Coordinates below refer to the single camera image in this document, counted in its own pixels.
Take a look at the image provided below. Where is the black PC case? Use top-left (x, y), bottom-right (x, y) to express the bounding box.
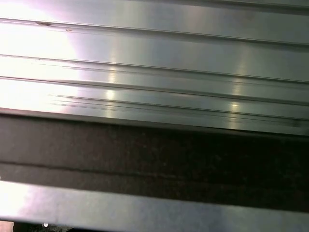
top-left (0, 107), bottom-right (309, 232)

